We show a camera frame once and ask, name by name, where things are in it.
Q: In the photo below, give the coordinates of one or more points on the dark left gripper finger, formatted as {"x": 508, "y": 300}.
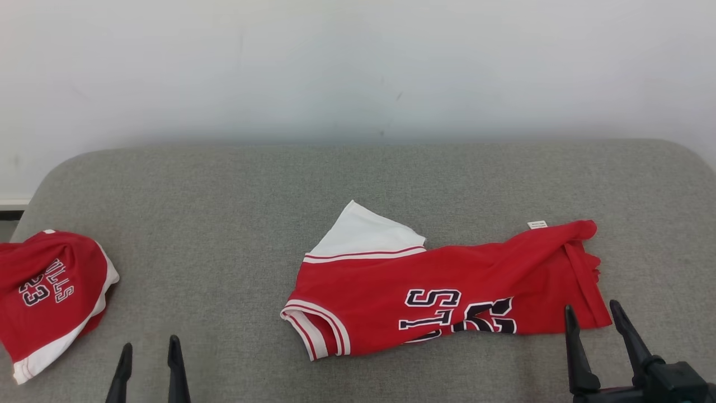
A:
{"x": 177, "y": 375}
{"x": 120, "y": 380}

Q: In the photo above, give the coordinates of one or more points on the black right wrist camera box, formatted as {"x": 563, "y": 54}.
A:
{"x": 677, "y": 383}

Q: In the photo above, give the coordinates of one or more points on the red Bulls jersey shirt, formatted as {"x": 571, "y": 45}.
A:
{"x": 369, "y": 291}

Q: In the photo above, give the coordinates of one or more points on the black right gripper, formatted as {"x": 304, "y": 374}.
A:
{"x": 609, "y": 396}

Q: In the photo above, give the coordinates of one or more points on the red white-striped shorts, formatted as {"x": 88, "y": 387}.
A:
{"x": 33, "y": 313}

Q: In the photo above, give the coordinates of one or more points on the white black wall baseboard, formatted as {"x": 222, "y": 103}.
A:
{"x": 11, "y": 204}

